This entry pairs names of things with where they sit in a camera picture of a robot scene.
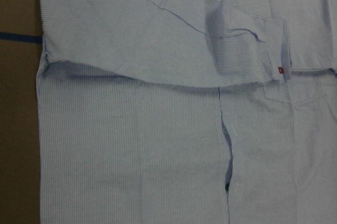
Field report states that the light blue striped shirt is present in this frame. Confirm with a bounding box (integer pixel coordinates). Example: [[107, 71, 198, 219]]
[[36, 0, 336, 223]]

